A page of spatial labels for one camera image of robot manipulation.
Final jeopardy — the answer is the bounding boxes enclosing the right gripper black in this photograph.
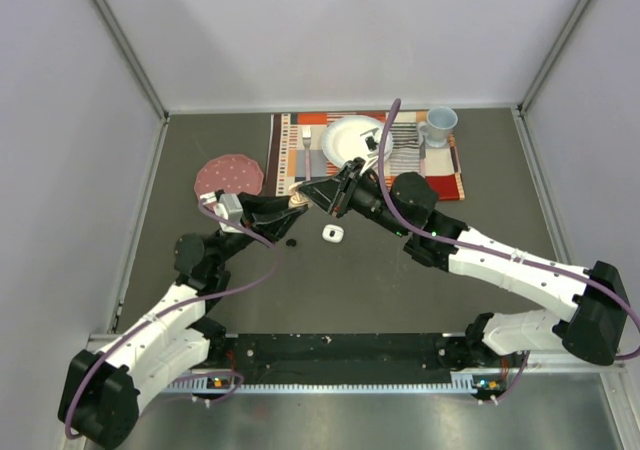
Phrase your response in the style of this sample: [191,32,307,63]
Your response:
[298,158,410,239]

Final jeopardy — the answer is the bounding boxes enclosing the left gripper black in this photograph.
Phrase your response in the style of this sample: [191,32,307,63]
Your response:
[210,192,307,269]

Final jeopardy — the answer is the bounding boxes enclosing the white earbud charging case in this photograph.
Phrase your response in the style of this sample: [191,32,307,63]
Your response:
[322,224,344,244]

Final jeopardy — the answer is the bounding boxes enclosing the pink beige earbud charging case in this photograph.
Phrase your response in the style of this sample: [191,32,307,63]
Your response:
[288,182,309,208]

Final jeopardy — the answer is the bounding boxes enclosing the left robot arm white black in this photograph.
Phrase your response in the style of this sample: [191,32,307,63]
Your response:
[58,191,309,449]

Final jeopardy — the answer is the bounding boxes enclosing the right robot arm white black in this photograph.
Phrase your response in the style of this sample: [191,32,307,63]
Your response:
[295,159,630,366]

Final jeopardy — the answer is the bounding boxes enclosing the white plate blue rim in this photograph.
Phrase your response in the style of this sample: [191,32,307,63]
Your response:
[321,115,384,168]

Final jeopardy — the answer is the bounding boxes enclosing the pink dotted plate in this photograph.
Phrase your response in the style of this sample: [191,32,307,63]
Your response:
[194,154,264,205]

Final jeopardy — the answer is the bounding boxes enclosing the light blue mug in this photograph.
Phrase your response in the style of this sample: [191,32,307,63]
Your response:
[417,107,458,148]

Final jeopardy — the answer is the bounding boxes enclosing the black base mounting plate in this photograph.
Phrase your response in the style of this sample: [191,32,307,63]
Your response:
[219,332,476,386]

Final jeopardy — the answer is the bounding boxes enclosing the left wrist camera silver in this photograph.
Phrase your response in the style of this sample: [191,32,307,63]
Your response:
[212,191,244,233]

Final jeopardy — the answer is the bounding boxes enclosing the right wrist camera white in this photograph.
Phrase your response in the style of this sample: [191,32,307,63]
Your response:
[360,128,382,168]

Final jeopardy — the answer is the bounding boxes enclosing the fork with pink handle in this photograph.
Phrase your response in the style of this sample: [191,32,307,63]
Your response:
[302,125,312,181]

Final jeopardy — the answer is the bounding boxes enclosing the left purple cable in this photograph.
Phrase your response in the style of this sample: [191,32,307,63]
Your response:
[63,194,281,440]

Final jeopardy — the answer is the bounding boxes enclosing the knife with pink handle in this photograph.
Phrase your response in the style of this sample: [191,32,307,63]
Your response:
[419,137,426,177]

